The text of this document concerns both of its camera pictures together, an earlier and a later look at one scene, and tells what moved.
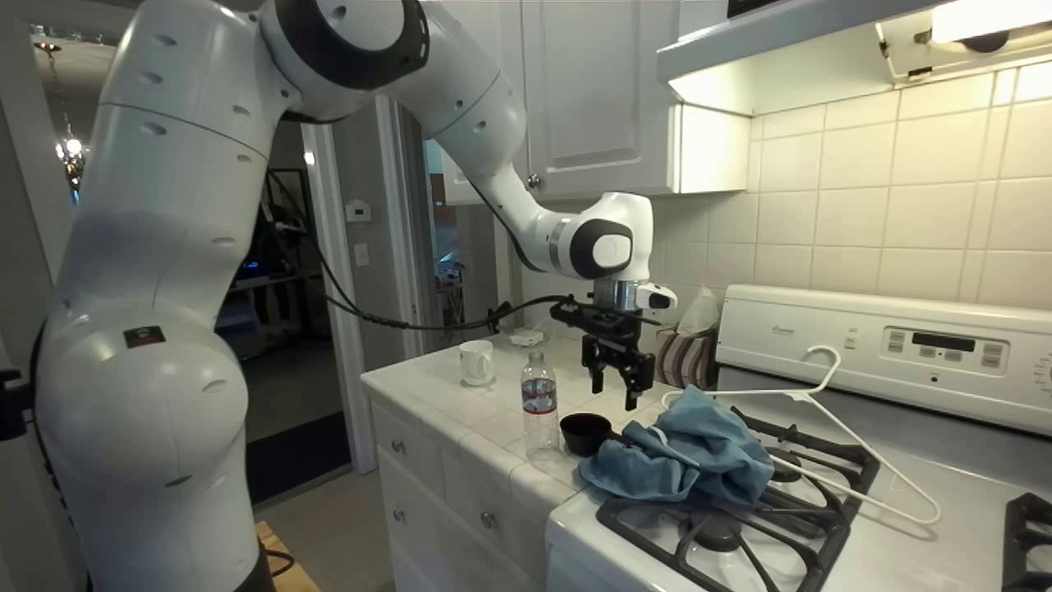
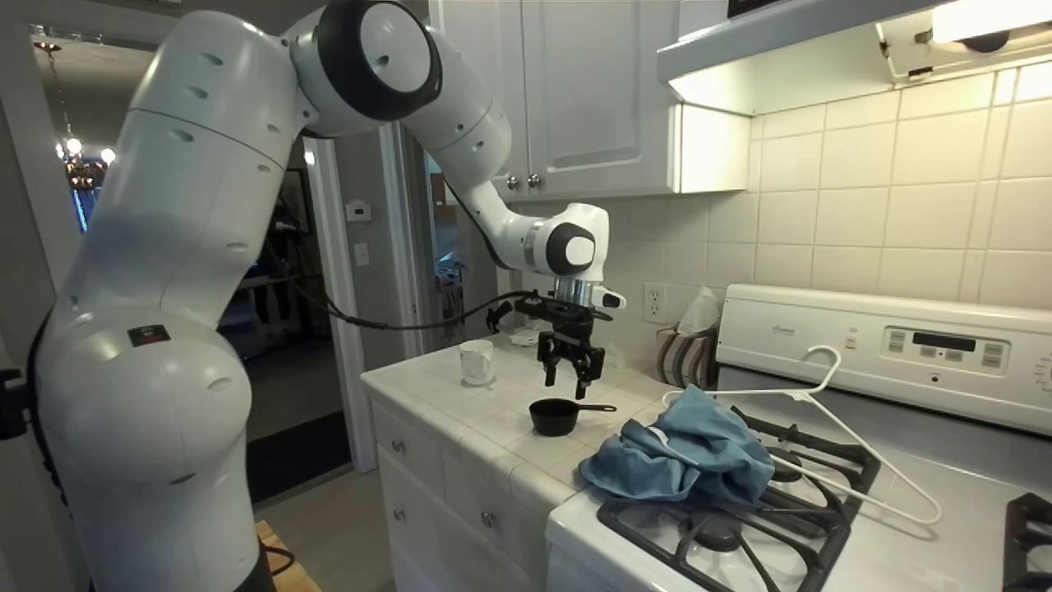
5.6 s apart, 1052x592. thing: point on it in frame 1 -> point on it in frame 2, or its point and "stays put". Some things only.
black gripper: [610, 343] -> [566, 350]
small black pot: [583, 433] -> [561, 414]
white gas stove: [910, 452] stays put
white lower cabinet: [456, 520] stays put
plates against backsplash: [687, 354] stays put
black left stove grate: [784, 541] stays put
